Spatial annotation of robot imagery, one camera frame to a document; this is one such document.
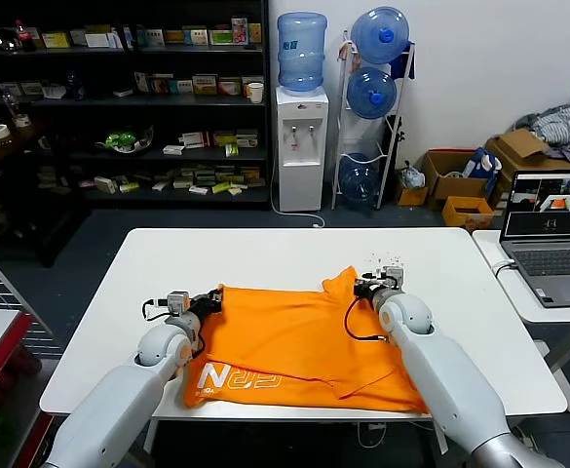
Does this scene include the small white side table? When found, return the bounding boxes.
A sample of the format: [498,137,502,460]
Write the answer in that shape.
[471,228,570,415]

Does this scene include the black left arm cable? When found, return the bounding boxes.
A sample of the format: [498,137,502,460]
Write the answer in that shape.
[141,296,170,323]

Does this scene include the pink cloth strip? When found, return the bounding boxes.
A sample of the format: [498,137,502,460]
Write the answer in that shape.
[338,41,361,68]

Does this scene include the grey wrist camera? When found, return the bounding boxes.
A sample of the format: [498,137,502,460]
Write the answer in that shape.
[380,265,405,293]
[166,291,189,316]

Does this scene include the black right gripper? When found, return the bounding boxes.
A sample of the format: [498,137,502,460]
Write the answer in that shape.
[353,277,386,299]

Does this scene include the cola bottle red label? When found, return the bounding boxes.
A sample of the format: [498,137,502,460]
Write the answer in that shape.
[15,19,37,53]

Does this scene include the open brown cardboard box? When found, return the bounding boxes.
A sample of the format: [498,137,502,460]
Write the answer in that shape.
[419,148,490,211]

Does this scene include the orange t-shirt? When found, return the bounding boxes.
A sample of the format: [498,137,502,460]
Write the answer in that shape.
[182,265,430,414]

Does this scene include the white plastic bag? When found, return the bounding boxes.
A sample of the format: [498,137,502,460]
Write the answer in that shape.
[399,162,427,190]

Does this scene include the large brown cardboard box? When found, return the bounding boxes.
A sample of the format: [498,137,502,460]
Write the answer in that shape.
[484,128,570,205]

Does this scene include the white metal jug rack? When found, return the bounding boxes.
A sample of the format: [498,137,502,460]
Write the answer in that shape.
[331,30,416,212]

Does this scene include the blue water jug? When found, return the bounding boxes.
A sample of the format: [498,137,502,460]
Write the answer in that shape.
[350,6,410,65]
[338,152,381,203]
[277,12,328,96]
[346,66,398,121]

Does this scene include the blue and white bag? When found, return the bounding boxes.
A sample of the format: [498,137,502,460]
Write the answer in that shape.
[461,147,503,183]

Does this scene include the small brown cardboard box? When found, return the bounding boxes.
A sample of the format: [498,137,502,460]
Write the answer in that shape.
[394,181,430,208]

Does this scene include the large white table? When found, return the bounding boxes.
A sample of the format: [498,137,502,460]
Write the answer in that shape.
[39,226,568,421]

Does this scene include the green and white bowl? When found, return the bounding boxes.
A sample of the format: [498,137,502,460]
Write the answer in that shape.
[95,124,156,156]

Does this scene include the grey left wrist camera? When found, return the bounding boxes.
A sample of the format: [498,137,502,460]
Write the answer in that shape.
[166,291,189,316]

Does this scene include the small yellow cardboard box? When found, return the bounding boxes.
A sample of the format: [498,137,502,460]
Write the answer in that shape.
[440,195,495,232]

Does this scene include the grey pile of clothes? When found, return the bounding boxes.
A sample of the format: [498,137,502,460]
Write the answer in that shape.
[512,104,570,152]

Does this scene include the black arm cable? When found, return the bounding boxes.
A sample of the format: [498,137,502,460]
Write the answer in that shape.
[344,294,389,342]
[141,296,170,323]

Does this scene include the grey open laptop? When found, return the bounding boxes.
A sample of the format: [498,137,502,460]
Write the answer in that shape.
[500,170,570,308]

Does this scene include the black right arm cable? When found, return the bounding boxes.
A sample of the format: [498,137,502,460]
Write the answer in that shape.
[344,294,389,342]

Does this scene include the scattered dark crumbs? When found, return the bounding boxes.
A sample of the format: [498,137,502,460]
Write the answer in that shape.
[367,251,403,267]

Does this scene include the pink patterned carton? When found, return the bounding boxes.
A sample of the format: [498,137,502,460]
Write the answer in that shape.
[230,18,249,47]

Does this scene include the black shelf unit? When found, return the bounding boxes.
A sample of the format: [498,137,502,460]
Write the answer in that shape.
[0,0,272,211]

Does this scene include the black tripod stand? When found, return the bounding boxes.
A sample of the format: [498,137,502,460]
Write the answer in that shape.
[380,115,407,205]

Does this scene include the white dispenser power cable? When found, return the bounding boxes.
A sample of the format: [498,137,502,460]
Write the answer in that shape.
[270,154,325,228]

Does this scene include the tan medicine box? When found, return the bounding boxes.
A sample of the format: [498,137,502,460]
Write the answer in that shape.
[191,74,219,96]

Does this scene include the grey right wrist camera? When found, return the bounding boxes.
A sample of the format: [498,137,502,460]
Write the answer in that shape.
[380,265,405,293]

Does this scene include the white water dispenser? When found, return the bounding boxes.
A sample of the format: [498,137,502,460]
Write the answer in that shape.
[275,86,330,213]

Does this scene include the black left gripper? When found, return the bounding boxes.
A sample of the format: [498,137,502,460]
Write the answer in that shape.
[190,291,224,319]

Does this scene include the clear plastic bottle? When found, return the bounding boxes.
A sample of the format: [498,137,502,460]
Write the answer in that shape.
[2,91,32,129]

